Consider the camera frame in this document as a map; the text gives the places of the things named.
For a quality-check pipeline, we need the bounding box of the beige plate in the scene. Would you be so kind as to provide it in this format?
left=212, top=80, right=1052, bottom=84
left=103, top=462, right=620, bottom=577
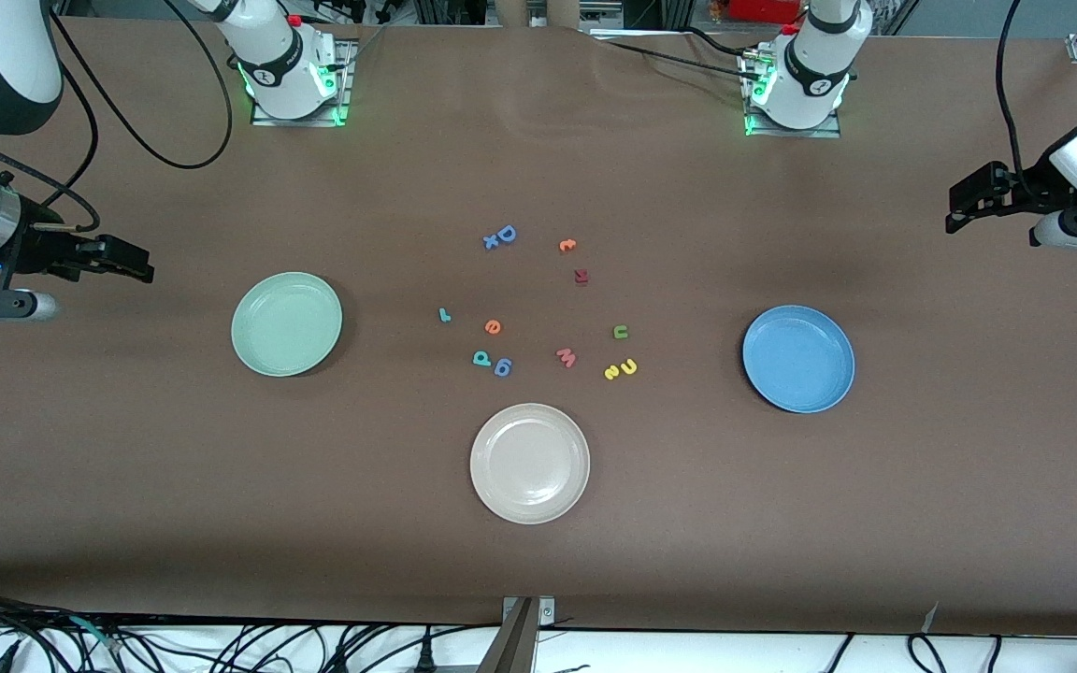
left=469, top=403, right=591, bottom=525

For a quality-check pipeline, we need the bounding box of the black table cable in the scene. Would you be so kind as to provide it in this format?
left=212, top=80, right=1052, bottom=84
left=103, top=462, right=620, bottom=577
left=593, top=37, right=753, bottom=83
left=683, top=26, right=764, bottom=59

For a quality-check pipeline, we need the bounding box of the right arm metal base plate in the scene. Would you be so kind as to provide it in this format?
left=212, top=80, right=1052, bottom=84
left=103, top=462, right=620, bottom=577
left=251, top=37, right=354, bottom=127

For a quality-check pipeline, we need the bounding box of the pale green plate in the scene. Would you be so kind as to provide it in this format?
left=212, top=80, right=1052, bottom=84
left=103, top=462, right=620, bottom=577
left=231, top=271, right=344, bottom=378

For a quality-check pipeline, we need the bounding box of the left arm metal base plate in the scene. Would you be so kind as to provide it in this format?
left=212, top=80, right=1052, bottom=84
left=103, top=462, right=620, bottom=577
left=742, top=47, right=843, bottom=139

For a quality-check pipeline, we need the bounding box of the aluminium table edge bracket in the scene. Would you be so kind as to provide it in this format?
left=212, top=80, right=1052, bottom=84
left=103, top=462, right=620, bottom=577
left=478, top=595, right=556, bottom=673

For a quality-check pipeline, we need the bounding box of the red box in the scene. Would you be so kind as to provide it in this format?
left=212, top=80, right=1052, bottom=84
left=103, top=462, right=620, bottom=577
left=728, top=0, right=806, bottom=25

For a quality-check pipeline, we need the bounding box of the blue plate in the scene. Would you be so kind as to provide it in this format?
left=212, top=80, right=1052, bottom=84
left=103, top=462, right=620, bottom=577
left=741, top=305, right=856, bottom=414

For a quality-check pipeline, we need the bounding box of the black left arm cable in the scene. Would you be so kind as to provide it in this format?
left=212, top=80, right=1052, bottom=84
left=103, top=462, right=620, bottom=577
left=995, top=0, right=1030, bottom=183

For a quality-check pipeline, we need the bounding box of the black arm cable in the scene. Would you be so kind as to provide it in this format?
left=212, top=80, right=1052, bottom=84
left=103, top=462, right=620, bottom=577
left=0, top=0, right=236, bottom=235
left=995, top=0, right=1030, bottom=183

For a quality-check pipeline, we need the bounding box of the black looped cable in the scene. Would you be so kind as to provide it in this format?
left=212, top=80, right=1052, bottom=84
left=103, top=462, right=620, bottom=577
left=906, top=634, right=949, bottom=673

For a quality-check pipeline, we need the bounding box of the teal cable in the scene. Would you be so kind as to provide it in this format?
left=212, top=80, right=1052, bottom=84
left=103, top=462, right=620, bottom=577
left=69, top=615, right=123, bottom=652

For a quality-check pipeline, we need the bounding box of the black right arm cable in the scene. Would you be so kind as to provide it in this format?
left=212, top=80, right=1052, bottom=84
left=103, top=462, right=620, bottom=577
left=0, top=0, right=236, bottom=235

